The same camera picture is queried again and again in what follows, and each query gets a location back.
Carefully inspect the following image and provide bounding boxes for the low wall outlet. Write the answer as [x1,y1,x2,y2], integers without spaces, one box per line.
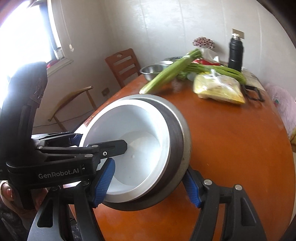
[101,87,110,97]

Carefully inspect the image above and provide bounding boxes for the pink clothes on chair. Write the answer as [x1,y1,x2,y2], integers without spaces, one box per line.
[264,83,295,146]

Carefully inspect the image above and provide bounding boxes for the long celery bunch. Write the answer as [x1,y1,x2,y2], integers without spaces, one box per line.
[139,48,202,94]

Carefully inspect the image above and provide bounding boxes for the small steel bowl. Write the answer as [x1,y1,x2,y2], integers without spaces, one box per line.
[140,60,173,81]

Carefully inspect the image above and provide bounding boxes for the large steel bowl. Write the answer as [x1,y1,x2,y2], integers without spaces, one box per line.
[103,94,192,211]

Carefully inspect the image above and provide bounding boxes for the person's hand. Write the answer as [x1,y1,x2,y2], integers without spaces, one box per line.
[1,181,48,223]

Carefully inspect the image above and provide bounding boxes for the brown slatted wooden chair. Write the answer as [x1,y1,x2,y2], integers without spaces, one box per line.
[105,48,140,88]

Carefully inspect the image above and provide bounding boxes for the curved-back wooden chair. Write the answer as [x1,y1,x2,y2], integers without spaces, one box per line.
[48,86,97,132]

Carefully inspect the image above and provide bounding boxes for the yellow noodles plastic bag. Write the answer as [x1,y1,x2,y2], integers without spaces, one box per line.
[193,70,245,105]

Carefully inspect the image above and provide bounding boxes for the red noodle cup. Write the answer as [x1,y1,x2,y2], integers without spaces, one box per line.
[80,99,171,203]

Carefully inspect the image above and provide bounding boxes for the black thermos flask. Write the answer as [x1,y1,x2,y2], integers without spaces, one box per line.
[228,33,244,72]

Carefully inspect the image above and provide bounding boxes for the wall power socket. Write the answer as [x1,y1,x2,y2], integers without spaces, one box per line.
[232,29,244,39]

